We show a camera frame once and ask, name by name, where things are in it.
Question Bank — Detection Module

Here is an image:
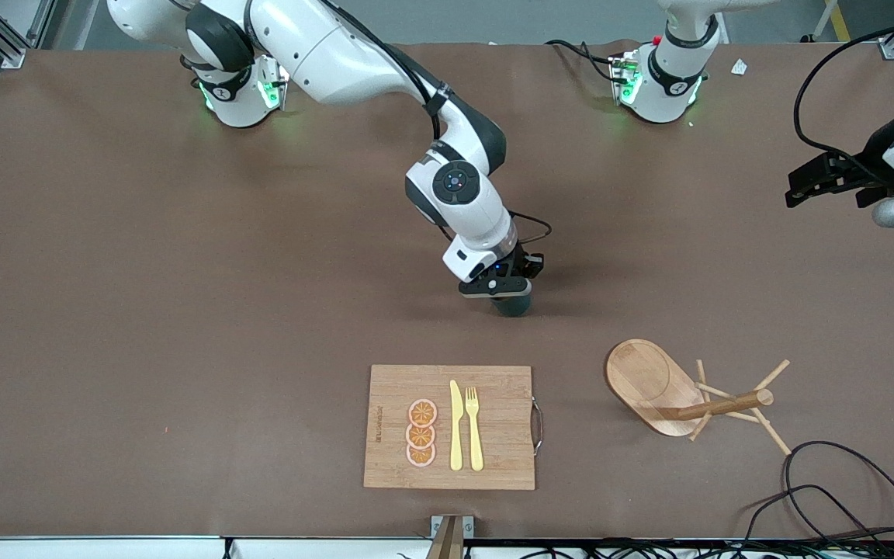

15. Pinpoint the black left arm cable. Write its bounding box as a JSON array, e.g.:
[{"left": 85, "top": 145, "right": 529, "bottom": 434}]
[{"left": 794, "top": 22, "right": 894, "bottom": 168}]

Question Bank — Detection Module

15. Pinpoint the bamboo cutting board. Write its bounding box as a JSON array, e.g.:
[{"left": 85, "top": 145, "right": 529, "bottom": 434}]
[{"left": 363, "top": 365, "right": 544, "bottom": 491}]

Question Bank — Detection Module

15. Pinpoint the yellow plastic knife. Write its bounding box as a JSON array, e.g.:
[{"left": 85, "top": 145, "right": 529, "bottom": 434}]
[{"left": 449, "top": 380, "right": 465, "bottom": 472}]

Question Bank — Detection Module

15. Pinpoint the black cable bundle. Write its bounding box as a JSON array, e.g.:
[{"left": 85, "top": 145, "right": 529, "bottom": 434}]
[{"left": 463, "top": 538, "right": 894, "bottom": 559}]

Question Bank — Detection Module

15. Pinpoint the black left base cable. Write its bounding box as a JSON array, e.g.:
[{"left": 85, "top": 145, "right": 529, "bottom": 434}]
[{"left": 545, "top": 39, "right": 626, "bottom": 85}]

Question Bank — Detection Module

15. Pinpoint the aluminium camera post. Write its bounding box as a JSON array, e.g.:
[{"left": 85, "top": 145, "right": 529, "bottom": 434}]
[{"left": 425, "top": 514, "right": 475, "bottom": 559}]

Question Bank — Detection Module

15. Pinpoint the black looped table cable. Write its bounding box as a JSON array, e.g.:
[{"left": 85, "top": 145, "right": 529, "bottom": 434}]
[{"left": 783, "top": 441, "right": 894, "bottom": 538}]

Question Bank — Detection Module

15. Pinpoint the yellow plastic fork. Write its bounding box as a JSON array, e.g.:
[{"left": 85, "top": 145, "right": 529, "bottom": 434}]
[{"left": 465, "top": 387, "right": 485, "bottom": 472}]

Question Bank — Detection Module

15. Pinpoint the wooden mug rack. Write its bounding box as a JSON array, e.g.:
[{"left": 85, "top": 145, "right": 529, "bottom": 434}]
[{"left": 606, "top": 339, "right": 793, "bottom": 457}]

